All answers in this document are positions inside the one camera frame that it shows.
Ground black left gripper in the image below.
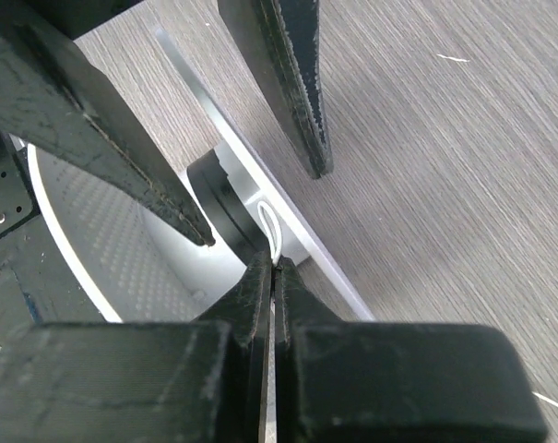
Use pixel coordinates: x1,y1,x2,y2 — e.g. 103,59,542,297
0,18,215,245

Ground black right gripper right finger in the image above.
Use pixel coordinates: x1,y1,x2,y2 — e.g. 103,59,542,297
273,258,549,442

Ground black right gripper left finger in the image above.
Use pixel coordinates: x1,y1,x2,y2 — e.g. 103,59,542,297
0,252,272,442

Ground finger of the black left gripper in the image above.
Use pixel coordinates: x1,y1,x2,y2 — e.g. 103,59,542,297
218,0,333,179

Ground white perforated cable spool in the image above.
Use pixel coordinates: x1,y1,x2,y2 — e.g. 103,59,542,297
27,29,373,322

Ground thin white cable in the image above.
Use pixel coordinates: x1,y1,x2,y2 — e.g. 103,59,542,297
257,200,558,416

